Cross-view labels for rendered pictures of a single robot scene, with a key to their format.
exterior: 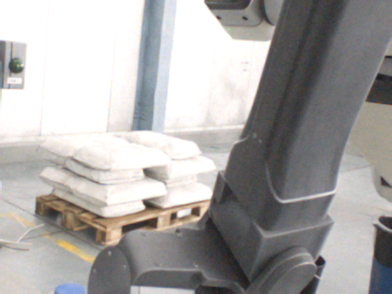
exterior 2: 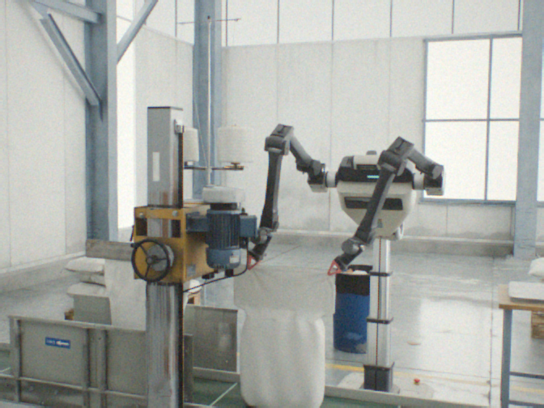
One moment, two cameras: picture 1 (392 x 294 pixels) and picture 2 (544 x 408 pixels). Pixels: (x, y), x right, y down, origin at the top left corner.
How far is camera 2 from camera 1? 2.47 m
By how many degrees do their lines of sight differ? 25
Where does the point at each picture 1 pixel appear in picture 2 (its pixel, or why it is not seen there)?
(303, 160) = (374, 221)
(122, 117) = (78, 238)
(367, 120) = (360, 214)
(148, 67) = (95, 188)
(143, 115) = (95, 234)
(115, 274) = (348, 244)
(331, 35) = (378, 205)
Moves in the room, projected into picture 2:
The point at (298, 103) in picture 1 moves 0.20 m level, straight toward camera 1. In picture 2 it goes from (374, 213) to (389, 218)
